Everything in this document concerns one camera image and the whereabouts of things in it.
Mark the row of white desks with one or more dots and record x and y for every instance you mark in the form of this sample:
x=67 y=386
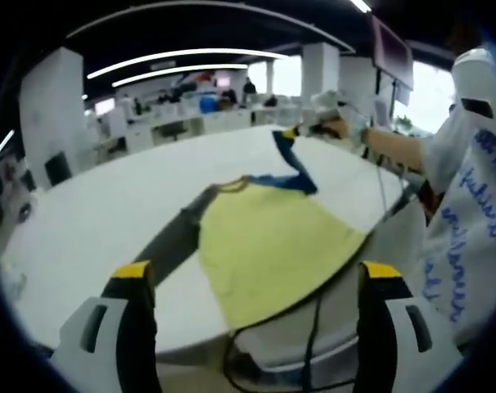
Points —
x=223 y=120

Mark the white shirt with blue writing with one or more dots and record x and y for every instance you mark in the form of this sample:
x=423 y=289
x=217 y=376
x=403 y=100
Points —
x=465 y=245

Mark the yellow blue grey garment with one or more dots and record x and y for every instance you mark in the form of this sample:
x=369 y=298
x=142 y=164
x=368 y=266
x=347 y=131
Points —
x=268 y=245

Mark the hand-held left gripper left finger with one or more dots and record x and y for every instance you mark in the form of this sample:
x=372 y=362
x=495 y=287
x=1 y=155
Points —
x=129 y=327

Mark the black office chair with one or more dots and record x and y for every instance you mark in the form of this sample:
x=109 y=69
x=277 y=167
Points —
x=172 y=130

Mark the long ceiling light strip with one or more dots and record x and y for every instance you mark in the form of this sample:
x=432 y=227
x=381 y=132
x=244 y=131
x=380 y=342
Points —
x=199 y=52
x=215 y=66

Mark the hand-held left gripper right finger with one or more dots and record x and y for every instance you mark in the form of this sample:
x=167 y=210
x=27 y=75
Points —
x=379 y=327

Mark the black panel on pillar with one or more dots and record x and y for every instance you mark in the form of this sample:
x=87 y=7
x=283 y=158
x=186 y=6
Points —
x=58 y=169

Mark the wide white pillar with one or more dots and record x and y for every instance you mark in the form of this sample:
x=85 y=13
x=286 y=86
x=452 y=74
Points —
x=51 y=114

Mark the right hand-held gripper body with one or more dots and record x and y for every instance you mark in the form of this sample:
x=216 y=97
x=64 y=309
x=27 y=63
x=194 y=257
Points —
x=329 y=106

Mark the black stand pole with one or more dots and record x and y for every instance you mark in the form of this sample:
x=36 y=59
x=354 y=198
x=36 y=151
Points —
x=393 y=102

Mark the white chest-worn device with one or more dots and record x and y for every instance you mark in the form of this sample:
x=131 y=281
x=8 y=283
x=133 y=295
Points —
x=471 y=69

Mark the dark hanging display screen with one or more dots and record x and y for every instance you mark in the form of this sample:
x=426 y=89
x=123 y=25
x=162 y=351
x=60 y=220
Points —
x=393 y=53

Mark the person's right hand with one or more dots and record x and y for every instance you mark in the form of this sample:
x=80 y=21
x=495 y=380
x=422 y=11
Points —
x=332 y=131

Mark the narrow white pillar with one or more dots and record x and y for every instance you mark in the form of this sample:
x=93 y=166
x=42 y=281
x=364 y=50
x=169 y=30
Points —
x=319 y=69

